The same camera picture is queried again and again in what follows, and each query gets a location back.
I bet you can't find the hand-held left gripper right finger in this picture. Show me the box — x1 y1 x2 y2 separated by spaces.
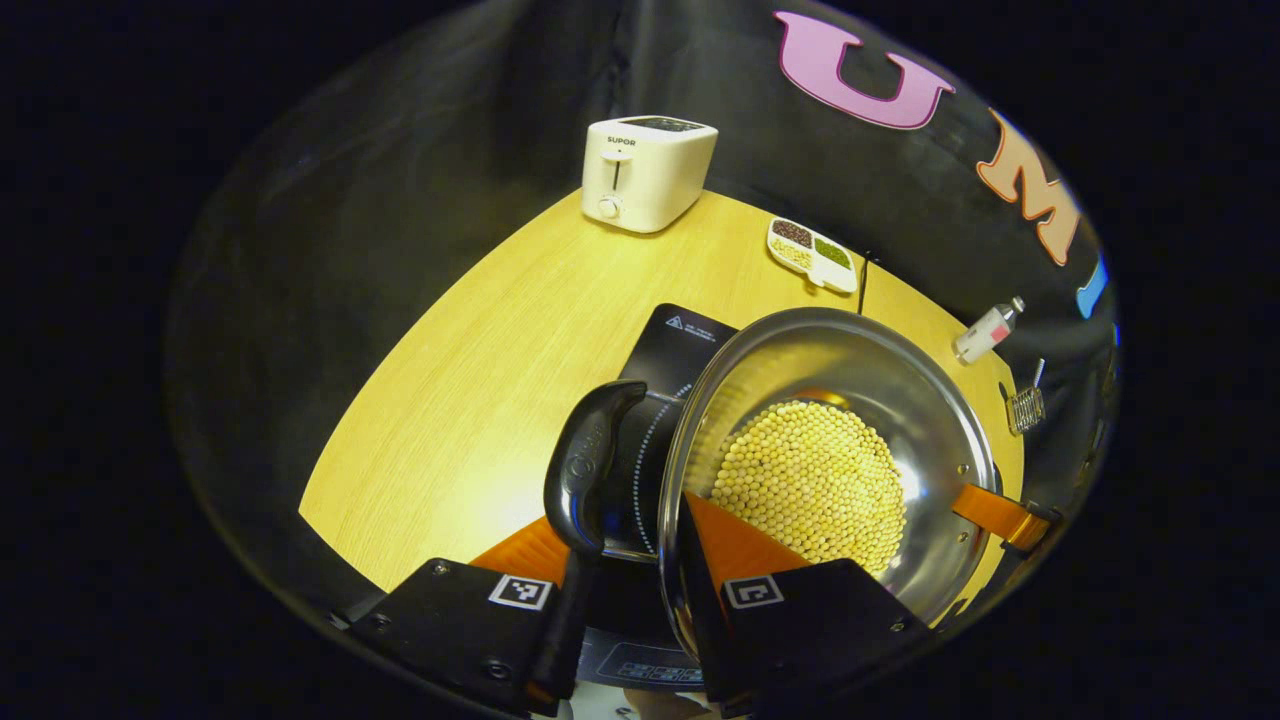
678 489 938 719

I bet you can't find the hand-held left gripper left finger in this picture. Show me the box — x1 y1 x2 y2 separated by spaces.
344 514 603 717

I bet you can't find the steel pot with black handles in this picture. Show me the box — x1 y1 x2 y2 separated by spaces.
542 306 1002 663

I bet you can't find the black induction cooktop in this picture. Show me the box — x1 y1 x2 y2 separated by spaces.
574 302 743 693

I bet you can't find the pile of yellow soybeans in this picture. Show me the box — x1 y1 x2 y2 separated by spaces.
707 399 909 581

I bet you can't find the white bottle with pink label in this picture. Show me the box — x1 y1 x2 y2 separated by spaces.
951 295 1027 366

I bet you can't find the white divided dish of beans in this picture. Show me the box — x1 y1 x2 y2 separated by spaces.
766 216 862 295

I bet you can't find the white toaster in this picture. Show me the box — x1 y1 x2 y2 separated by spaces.
580 114 720 235

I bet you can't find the wire utensil holder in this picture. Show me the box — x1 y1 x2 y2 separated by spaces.
1007 384 1048 437

